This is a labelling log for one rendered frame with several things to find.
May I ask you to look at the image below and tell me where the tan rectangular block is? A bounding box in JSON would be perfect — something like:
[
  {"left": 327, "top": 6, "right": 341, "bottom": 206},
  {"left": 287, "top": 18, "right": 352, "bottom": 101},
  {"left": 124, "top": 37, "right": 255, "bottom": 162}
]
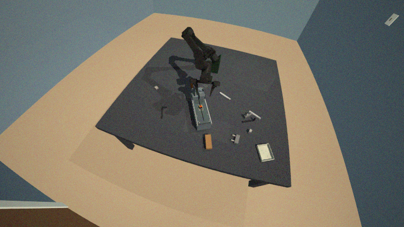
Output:
[{"left": 205, "top": 135, "right": 213, "bottom": 150}]

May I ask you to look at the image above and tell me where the cream open tray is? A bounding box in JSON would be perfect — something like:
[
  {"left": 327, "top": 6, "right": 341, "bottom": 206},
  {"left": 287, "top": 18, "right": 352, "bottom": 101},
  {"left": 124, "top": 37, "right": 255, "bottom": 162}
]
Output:
[{"left": 256, "top": 143, "right": 274, "bottom": 162}]

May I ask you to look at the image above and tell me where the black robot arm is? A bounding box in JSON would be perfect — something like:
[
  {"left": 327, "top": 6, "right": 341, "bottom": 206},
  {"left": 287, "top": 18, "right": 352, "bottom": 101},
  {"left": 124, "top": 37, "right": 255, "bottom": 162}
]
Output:
[{"left": 182, "top": 27, "right": 220, "bottom": 84}]

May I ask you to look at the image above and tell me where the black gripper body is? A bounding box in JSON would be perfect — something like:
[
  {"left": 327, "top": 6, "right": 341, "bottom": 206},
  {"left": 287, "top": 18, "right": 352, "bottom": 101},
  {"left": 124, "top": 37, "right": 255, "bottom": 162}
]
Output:
[{"left": 189, "top": 71, "right": 220, "bottom": 86}]

